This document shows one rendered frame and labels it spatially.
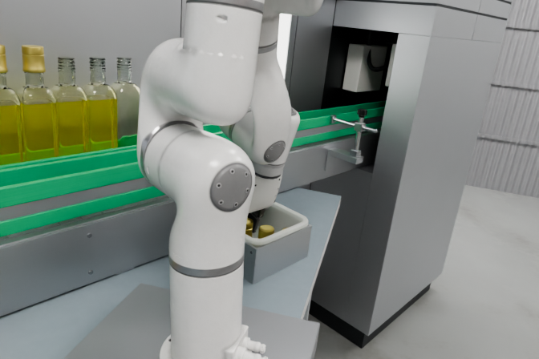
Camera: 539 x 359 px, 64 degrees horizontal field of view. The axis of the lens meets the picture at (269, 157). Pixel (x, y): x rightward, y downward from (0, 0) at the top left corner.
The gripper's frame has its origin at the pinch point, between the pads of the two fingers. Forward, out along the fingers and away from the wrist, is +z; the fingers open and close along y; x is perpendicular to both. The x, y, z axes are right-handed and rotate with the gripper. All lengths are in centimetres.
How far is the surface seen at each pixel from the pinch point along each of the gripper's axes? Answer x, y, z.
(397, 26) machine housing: -26, -73, -40
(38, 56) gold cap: -27, 34, -27
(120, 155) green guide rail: -18.6, 21.3, -9.8
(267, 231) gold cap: 5.0, -1.8, -1.6
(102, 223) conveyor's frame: -7.2, 29.3, -3.9
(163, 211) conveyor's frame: -7.4, 16.7, -2.9
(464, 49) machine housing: -14, -103, -38
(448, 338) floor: 35, -114, 73
